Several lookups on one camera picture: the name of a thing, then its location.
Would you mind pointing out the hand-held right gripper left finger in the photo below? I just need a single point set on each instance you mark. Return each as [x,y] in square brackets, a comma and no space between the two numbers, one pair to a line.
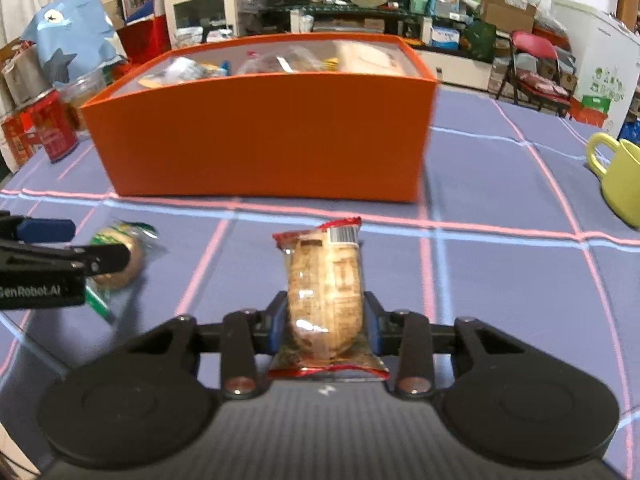
[278,322]

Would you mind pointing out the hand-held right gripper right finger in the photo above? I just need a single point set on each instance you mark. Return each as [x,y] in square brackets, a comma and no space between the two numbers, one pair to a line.
[373,325]

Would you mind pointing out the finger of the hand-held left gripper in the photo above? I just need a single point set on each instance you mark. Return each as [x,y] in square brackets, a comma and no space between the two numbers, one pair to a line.
[107,259]
[47,230]

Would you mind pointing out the green edged round biscuit packet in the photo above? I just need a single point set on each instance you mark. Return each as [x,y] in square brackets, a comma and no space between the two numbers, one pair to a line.
[122,236]

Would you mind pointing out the red edged round biscuit packet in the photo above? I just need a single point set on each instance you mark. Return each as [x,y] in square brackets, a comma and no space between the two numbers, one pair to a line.
[322,300]

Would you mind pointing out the orange cardboard box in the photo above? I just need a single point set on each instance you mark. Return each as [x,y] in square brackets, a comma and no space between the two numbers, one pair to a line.
[260,135]

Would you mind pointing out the red drink can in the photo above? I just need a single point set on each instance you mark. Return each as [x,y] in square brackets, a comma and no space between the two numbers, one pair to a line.
[55,127]

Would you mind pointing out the clear plastic jar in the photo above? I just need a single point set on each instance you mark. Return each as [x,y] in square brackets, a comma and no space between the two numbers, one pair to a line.
[85,97]

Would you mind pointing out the blue checked tablecloth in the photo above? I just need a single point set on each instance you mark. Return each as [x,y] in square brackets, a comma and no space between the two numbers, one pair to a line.
[500,270]

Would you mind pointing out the blue shark plush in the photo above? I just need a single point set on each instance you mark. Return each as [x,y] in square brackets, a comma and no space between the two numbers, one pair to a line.
[70,35]

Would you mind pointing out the red storage box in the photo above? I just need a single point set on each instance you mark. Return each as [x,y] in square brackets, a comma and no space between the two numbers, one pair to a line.
[145,40]

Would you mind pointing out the white glass door cabinet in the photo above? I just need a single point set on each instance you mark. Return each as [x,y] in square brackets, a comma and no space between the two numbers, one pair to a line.
[200,12]

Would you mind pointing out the yellow green mug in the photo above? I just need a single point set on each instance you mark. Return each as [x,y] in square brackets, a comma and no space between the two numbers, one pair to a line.
[622,185]

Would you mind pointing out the dark green bag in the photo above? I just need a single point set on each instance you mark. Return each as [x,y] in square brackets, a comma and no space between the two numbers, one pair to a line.
[479,40]

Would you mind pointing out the red folding chair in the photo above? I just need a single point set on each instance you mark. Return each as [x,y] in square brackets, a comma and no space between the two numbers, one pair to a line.
[535,67]

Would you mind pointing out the glass tv stand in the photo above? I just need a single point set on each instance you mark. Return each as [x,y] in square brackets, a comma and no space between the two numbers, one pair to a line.
[350,20]

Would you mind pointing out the brown cardboard box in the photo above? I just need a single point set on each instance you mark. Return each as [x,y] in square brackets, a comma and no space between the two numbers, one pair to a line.
[507,12]

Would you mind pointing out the white small fridge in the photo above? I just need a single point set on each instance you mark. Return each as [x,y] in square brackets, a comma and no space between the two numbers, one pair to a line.
[600,60]

